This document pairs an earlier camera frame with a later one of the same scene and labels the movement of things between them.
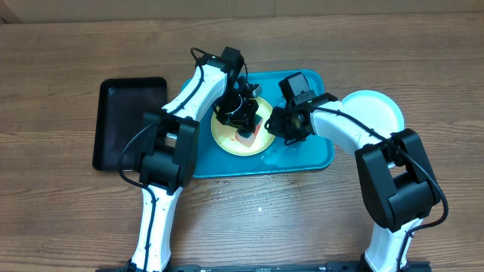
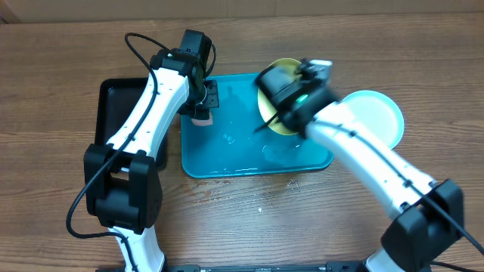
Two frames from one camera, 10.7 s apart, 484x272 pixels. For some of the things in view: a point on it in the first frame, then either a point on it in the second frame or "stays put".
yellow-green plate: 225,136 -> 268,107
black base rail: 355,267 stays put
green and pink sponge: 246,138 -> 202,119
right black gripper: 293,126 -> 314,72
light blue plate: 376,111 stays put
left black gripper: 244,122 -> 213,103
